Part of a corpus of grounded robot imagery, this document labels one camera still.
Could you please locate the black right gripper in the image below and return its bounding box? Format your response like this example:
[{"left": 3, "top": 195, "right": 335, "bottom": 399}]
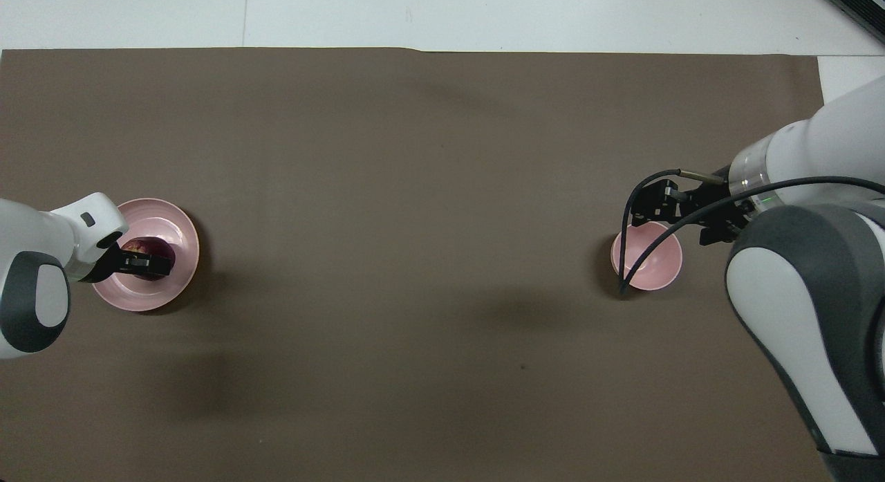
[{"left": 633, "top": 167, "right": 751, "bottom": 246}]

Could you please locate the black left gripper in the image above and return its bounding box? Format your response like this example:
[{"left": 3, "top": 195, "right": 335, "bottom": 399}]
[{"left": 80, "top": 239, "right": 174, "bottom": 284}]

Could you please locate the dark red apple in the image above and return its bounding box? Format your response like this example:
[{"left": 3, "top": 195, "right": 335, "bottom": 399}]
[{"left": 123, "top": 238, "right": 176, "bottom": 282}]

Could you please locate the pink plate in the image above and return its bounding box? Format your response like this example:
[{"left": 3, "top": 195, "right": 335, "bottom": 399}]
[{"left": 91, "top": 198, "right": 201, "bottom": 313}]

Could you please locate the pink bowl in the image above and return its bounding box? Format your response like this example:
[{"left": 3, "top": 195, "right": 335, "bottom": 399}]
[{"left": 611, "top": 223, "right": 684, "bottom": 293}]

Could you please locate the brown table mat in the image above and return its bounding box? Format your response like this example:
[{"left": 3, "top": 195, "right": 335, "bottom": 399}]
[{"left": 0, "top": 48, "right": 830, "bottom": 482}]

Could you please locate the dark ribbed device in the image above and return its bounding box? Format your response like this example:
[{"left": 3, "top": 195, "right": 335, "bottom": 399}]
[{"left": 823, "top": 0, "right": 885, "bottom": 25}]

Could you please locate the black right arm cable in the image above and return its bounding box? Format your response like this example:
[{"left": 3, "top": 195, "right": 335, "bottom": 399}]
[{"left": 618, "top": 169, "right": 885, "bottom": 297}]

